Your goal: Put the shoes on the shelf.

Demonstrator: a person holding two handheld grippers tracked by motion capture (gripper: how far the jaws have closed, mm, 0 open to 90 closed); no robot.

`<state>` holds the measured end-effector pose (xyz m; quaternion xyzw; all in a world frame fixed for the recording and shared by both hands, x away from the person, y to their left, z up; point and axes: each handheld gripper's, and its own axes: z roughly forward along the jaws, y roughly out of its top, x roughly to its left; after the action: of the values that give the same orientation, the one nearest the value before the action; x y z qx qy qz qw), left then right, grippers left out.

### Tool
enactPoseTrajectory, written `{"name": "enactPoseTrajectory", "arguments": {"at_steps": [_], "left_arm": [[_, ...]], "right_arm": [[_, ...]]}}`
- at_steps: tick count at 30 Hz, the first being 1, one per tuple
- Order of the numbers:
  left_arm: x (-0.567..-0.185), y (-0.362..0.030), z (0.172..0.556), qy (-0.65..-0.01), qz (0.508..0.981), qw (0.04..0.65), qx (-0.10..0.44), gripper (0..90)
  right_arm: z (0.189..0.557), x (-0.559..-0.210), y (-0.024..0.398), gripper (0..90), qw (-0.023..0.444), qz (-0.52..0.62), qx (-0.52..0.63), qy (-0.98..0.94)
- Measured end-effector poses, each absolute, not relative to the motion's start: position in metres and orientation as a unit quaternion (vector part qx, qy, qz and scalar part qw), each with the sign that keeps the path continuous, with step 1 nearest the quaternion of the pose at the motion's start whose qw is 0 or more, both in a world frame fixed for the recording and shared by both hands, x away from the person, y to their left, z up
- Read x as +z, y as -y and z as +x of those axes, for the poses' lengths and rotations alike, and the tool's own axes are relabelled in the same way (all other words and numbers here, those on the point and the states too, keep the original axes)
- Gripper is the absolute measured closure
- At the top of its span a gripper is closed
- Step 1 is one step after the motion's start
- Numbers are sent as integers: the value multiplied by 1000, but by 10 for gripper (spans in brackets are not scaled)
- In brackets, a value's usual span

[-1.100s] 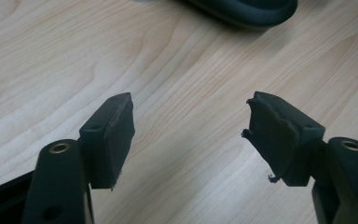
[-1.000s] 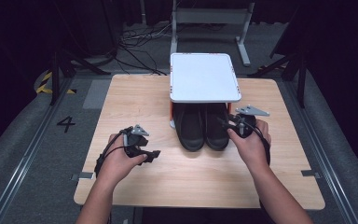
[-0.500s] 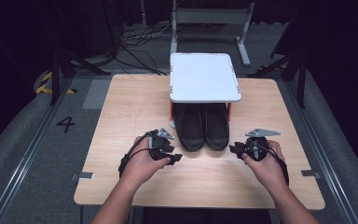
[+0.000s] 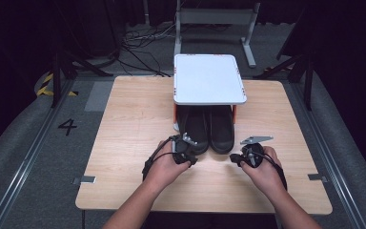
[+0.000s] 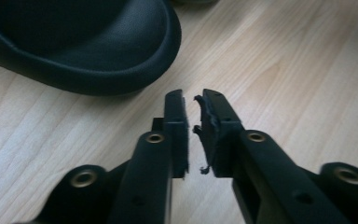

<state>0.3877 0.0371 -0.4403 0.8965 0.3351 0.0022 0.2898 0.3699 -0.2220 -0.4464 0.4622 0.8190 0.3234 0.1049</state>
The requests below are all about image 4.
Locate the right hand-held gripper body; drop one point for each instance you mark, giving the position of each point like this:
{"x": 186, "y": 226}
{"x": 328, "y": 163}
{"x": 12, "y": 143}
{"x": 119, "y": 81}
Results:
{"x": 253, "y": 156}

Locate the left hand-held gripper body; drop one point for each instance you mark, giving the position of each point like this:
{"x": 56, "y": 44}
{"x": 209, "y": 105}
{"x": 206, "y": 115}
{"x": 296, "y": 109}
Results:
{"x": 181, "y": 149}

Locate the black slipper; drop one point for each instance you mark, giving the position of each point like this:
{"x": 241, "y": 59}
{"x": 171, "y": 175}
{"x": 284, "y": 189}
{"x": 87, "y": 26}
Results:
{"x": 221, "y": 130}
{"x": 194, "y": 127}

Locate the white shoe rack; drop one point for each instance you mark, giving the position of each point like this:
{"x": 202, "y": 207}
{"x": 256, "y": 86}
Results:
{"x": 208, "y": 79}

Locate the person's right hand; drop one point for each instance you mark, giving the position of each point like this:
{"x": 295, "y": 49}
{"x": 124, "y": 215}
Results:
{"x": 267, "y": 175}

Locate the person's left hand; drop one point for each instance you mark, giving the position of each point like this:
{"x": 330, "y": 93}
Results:
{"x": 165, "y": 168}

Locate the black tripod stand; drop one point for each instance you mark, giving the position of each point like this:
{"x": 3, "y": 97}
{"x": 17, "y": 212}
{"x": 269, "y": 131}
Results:
{"x": 308, "y": 79}
{"x": 57, "y": 79}

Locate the grey metal stand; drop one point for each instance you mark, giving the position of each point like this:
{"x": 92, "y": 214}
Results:
{"x": 216, "y": 16}

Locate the yellow black hazard tape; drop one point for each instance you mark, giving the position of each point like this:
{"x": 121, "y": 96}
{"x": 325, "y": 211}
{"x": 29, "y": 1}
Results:
{"x": 46, "y": 90}

